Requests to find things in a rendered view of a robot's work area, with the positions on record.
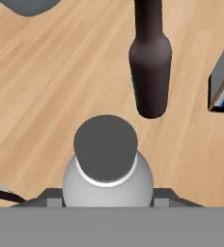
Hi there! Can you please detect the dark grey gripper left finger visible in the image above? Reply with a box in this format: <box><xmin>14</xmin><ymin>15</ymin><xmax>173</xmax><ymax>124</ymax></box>
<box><xmin>11</xmin><ymin>188</ymin><xmax>67</xmax><ymax>208</ymax></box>

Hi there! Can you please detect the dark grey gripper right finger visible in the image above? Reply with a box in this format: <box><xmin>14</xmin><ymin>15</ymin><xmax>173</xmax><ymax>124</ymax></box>
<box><xmin>150</xmin><ymin>188</ymin><xmax>205</xmax><ymax>208</ymax></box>

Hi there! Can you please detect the white bottle with grey cap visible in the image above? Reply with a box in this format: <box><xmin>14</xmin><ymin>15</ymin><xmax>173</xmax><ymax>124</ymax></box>
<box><xmin>62</xmin><ymin>114</ymin><xmax>154</xmax><ymax>208</ymax></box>

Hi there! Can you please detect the black and white thin object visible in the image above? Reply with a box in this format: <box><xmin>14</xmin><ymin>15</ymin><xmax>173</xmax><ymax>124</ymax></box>
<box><xmin>0</xmin><ymin>176</ymin><xmax>26</xmax><ymax>205</ymax></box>

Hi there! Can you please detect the dark brown glass bottle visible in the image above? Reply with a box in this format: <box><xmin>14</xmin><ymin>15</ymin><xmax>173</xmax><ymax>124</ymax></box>
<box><xmin>127</xmin><ymin>0</ymin><xmax>173</xmax><ymax>120</ymax></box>

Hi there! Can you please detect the grey round object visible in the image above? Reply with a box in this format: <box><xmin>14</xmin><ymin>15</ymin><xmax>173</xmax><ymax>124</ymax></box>
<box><xmin>0</xmin><ymin>0</ymin><xmax>62</xmax><ymax>18</ymax></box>

